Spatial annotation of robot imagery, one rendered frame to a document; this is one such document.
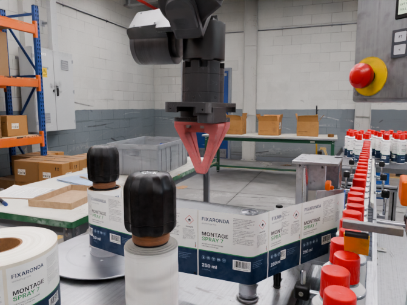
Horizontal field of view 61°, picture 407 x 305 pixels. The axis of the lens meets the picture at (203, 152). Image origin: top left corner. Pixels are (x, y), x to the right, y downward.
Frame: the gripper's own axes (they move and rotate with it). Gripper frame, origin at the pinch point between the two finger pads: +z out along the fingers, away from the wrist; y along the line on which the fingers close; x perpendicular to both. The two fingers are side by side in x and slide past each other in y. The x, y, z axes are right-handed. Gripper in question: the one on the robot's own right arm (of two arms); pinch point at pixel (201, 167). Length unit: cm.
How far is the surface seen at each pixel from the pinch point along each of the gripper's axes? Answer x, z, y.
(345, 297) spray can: 19.9, 10.4, 7.7
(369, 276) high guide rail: 23.7, 22.5, -24.9
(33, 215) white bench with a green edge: -108, 41, -60
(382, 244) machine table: 30, 35, -79
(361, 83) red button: 19.7, -12.4, -14.2
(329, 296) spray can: 18.4, 10.5, 8.1
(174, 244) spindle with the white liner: -5.1, 12.9, -1.7
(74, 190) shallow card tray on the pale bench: -124, 41, -101
